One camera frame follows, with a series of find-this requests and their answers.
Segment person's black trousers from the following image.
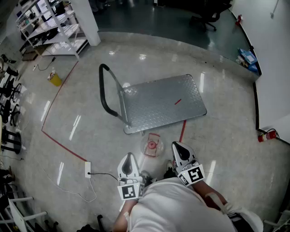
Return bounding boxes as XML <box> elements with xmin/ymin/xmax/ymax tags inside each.
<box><xmin>140</xmin><ymin>169</ymin><xmax>180</xmax><ymax>187</ymax></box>

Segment blue cardboard boxes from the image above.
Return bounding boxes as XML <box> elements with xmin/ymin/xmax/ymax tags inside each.
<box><xmin>236</xmin><ymin>47</ymin><xmax>260</xmax><ymax>73</ymax></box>

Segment black chair base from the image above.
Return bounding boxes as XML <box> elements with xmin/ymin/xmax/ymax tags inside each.
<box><xmin>76</xmin><ymin>214</ymin><xmax>107</xmax><ymax>232</ymax></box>

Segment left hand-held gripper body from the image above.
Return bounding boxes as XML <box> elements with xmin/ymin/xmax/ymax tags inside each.
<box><xmin>117</xmin><ymin>174</ymin><xmax>145</xmax><ymax>201</ymax></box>

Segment black office chair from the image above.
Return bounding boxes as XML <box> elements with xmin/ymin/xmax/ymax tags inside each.
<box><xmin>189</xmin><ymin>0</ymin><xmax>232</xmax><ymax>32</ymax></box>

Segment red fire extinguisher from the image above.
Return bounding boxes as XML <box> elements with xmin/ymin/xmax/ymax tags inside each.
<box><xmin>257</xmin><ymin>128</ymin><xmax>280</xmax><ymax>143</ymax></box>

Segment brown cardboard box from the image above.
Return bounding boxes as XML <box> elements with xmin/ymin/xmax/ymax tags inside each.
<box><xmin>22</xmin><ymin>46</ymin><xmax>46</xmax><ymax>61</ymax></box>

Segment clear bag with red item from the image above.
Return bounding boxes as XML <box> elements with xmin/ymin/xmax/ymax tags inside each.
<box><xmin>140</xmin><ymin>133</ymin><xmax>164</xmax><ymax>157</ymax></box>

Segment thin black adapter cable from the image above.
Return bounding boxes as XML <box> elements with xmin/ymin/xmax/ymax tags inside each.
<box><xmin>37</xmin><ymin>57</ymin><xmax>56</xmax><ymax>72</ymax></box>

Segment person's left shoe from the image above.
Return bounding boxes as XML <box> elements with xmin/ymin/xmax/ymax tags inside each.
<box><xmin>140</xmin><ymin>169</ymin><xmax>151</xmax><ymax>182</ymax></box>

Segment long white cable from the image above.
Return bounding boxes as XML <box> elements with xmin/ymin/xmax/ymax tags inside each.
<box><xmin>22</xmin><ymin>145</ymin><xmax>97</xmax><ymax>203</ymax></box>

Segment person's right forearm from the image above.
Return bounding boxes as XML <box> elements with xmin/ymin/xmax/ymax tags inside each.
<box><xmin>192</xmin><ymin>180</ymin><xmax>228</xmax><ymax>211</ymax></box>

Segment yellow waste bin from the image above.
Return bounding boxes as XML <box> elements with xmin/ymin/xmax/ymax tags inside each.
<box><xmin>47</xmin><ymin>67</ymin><xmax>63</xmax><ymax>87</ymax></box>

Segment metal platform trolley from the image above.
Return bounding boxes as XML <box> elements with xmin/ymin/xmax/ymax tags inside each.
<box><xmin>98</xmin><ymin>63</ymin><xmax>208</xmax><ymax>135</ymax></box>

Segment black power cable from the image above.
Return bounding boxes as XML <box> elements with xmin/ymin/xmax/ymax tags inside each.
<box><xmin>87</xmin><ymin>172</ymin><xmax>120</xmax><ymax>182</ymax></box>

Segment person's left forearm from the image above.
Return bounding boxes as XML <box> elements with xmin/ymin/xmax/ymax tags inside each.
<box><xmin>112</xmin><ymin>198</ymin><xmax>138</xmax><ymax>232</ymax></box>

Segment person's white shirt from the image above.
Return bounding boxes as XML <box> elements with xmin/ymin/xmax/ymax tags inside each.
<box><xmin>128</xmin><ymin>177</ymin><xmax>263</xmax><ymax>232</ymax></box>

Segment black round stool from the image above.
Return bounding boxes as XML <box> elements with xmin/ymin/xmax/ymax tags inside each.
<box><xmin>0</xmin><ymin>126</ymin><xmax>22</xmax><ymax>155</ymax></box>

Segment black swivel chair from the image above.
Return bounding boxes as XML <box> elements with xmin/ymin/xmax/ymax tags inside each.
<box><xmin>0</xmin><ymin>77</ymin><xmax>23</xmax><ymax>104</ymax></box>
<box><xmin>0</xmin><ymin>99</ymin><xmax>21</xmax><ymax>127</ymax></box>

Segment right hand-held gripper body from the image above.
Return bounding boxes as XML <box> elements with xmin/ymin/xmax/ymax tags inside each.
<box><xmin>174</xmin><ymin>157</ymin><xmax>206</xmax><ymax>187</ymax></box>

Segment white metal shelf unit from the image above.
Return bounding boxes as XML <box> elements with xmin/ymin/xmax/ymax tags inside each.
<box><xmin>15</xmin><ymin>0</ymin><xmax>89</xmax><ymax>59</ymax></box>

